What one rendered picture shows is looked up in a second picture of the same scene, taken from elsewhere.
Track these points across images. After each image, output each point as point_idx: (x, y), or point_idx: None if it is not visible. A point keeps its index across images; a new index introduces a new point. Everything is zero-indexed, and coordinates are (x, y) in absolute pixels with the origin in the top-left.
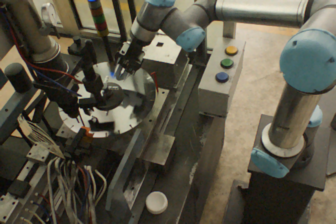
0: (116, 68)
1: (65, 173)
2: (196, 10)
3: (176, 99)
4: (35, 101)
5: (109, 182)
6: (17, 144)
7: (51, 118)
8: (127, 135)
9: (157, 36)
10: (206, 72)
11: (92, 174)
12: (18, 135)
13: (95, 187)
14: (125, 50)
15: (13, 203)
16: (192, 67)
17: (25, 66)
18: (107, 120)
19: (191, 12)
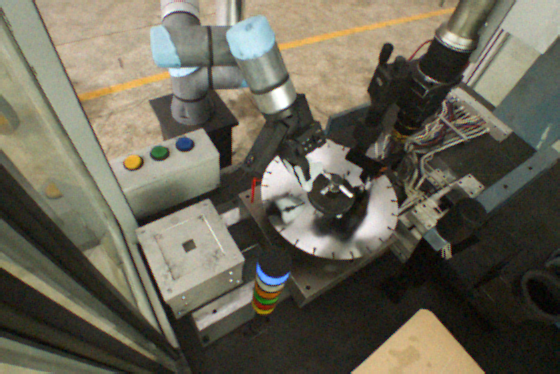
0: (311, 172)
1: (408, 163)
2: (220, 26)
3: (226, 213)
4: (421, 267)
5: None
6: (438, 307)
7: (383, 315)
8: None
9: (174, 264)
10: (191, 161)
11: (383, 152)
12: (434, 317)
13: (386, 136)
14: (306, 126)
15: (460, 181)
16: None
17: None
18: (347, 166)
19: (229, 27)
